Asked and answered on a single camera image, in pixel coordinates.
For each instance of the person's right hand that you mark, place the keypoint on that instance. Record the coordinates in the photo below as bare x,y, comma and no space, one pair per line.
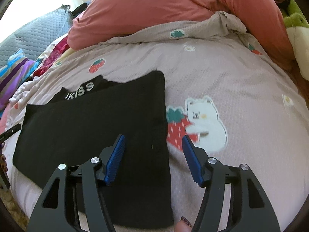
183,223

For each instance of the black sweater with orange cuffs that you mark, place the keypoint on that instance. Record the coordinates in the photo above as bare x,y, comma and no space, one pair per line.
84,125

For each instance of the person's left hand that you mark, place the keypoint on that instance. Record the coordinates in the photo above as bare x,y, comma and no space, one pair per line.
2,160

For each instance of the grey quilted pillow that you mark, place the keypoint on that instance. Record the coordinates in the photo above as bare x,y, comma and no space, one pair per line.
41,31

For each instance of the pink duvet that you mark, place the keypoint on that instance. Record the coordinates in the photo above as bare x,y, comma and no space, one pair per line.
157,4

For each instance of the strawberry print blanket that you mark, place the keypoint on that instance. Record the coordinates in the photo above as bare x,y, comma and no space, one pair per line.
241,77

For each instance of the small black object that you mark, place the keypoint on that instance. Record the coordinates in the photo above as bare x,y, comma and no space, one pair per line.
80,8

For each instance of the green and white plush toy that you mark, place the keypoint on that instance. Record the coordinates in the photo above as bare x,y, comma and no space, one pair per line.
301,48

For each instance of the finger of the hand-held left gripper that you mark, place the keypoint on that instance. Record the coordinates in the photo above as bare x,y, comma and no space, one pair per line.
9,133

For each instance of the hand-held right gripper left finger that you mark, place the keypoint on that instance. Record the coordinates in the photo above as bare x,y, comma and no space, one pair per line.
115,159

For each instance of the striped colourful blanket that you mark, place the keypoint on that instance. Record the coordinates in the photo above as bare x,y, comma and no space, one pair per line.
14,77

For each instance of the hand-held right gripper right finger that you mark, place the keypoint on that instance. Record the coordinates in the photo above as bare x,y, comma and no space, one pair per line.
193,162

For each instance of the red velvet garment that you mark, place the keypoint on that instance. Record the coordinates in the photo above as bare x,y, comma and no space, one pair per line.
55,50

